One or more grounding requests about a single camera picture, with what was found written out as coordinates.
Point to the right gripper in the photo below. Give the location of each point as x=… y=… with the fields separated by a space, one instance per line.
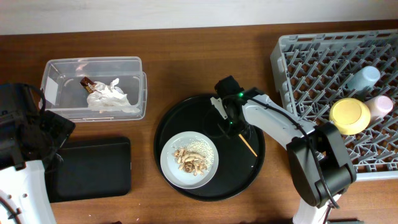
x=235 y=130

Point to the wooden chopstick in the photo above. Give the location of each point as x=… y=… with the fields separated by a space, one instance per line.
x=247 y=144

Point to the food scraps and rice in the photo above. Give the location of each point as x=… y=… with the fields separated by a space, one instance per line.
x=194 y=158

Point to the grey plate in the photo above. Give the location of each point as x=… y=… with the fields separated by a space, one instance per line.
x=169 y=166

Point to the yellow bowl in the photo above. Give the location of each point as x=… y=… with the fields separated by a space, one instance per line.
x=350 y=116

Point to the white napkin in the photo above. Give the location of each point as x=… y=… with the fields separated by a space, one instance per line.
x=110 y=98

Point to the light blue cup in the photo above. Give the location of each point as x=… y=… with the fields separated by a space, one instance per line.
x=364 y=79

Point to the gold snack wrapper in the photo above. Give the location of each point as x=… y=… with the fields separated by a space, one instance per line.
x=88 y=85

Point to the pink cup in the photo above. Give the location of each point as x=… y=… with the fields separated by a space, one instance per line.
x=379 y=106

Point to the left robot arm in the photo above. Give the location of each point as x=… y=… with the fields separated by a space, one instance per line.
x=30 y=139

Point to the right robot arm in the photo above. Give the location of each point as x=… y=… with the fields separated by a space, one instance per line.
x=319 y=163

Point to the grey dishwasher rack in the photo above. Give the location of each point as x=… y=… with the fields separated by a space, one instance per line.
x=311 y=72

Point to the round black serving tray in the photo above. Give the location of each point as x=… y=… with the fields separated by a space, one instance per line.
x=238 y=166

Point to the black rectangular tray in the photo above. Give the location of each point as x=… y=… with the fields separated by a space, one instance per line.
x=89 y=169

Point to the clear plastic bin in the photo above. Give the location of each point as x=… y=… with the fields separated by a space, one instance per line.
x=67 y=97

